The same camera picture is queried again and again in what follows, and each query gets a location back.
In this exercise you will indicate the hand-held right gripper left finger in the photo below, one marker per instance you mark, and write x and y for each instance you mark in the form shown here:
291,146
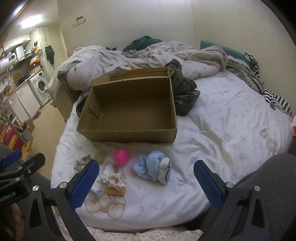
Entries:
83,185

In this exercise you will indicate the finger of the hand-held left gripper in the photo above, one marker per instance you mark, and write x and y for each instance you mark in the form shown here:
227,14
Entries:
32,163
11,158

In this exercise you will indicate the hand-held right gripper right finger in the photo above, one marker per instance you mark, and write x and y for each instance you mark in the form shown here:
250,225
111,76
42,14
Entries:
208,185

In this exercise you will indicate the pale blue fluffy scrunchie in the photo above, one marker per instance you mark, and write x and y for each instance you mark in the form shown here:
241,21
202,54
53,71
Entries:
97,189

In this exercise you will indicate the white fluffy scrunchie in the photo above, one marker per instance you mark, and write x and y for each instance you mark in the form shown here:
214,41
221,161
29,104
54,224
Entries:
114,180

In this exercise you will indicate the orange foam roller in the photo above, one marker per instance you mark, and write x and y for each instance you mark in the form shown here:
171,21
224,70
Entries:
115,191

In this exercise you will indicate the pink foam ball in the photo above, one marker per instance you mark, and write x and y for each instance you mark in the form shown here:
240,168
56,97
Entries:
121,157

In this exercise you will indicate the blue white fluffy sock bundle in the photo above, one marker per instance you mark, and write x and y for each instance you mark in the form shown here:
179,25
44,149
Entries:
151,166

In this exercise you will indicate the brown cardboard box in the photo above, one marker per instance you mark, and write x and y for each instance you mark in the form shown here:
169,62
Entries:
129,109

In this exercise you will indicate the wooden rack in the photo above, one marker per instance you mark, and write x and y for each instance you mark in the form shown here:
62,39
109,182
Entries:
24,148

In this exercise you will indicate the pink cloth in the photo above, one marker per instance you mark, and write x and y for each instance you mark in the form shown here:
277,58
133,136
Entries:
8,136

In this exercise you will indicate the white bear print bed sheet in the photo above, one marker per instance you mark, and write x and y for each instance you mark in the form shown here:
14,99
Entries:
219,129

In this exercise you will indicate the white floor cabinet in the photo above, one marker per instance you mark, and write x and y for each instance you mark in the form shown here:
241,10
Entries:
25,99

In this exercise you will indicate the floral mattress pad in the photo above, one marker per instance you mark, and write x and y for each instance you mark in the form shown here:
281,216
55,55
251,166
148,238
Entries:
138,235

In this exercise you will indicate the white washing machine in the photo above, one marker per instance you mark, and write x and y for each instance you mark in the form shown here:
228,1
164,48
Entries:
39,85

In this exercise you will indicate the dark grey clothing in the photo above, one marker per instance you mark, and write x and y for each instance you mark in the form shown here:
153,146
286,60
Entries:
185,92

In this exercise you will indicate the white range hood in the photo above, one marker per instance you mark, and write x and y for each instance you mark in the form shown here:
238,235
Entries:
19,52

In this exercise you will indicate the black white striped cloth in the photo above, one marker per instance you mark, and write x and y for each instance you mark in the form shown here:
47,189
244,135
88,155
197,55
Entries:
276,99

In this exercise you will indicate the black hanging garment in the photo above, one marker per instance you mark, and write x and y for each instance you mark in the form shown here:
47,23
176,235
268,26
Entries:
49,54

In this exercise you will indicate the patterned knitted blanket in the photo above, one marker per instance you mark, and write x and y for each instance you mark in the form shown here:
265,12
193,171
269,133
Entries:
245,74

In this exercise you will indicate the black white checkered cloth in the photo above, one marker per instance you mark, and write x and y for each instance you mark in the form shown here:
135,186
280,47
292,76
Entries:
251,61

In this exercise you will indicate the green pillow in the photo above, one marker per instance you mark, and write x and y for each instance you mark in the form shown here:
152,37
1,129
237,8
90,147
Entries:
235,54

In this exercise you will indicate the beige crumpled quilt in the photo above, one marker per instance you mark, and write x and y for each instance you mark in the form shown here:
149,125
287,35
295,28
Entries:
161,55

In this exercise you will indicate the dark green garment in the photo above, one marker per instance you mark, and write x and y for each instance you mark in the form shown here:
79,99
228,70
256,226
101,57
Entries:
142,42

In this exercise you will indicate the white wall cabinets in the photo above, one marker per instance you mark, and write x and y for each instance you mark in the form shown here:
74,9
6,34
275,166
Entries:
17,41

